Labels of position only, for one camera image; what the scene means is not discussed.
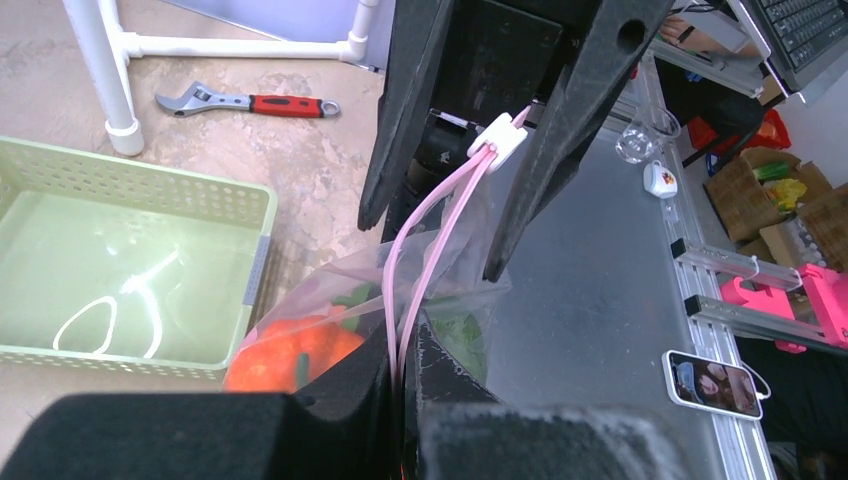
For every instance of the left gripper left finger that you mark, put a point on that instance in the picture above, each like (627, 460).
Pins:
(337, 427)

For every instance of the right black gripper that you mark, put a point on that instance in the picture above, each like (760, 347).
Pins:
(454, 66)

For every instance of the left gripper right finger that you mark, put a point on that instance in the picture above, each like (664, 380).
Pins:
(456, 429)

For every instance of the green orange mango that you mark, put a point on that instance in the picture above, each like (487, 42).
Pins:
(461, 335)

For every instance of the small orange pumpkin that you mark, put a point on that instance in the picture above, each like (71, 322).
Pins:
(289, 354)

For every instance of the clear pink zip bag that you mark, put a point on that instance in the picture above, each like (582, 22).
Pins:
(435, 263)

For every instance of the green plastic basket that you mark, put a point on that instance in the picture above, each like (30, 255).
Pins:
(118, 265)

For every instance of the white printed mug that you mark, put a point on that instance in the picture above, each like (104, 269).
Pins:
(659, 181)

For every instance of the white smartphone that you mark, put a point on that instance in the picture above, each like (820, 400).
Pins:
(712, 386)

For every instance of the black keyboard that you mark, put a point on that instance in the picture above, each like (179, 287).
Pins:
(803, 42)

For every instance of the cardboard box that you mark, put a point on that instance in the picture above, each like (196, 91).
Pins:
(763, 187)

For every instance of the metal adjustable wrench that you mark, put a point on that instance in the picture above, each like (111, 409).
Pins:
(200, 98)

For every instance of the pink plastic part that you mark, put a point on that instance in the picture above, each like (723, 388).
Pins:
(799, 308)

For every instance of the aluminium rail frame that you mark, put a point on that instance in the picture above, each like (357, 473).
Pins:
(701, 270)

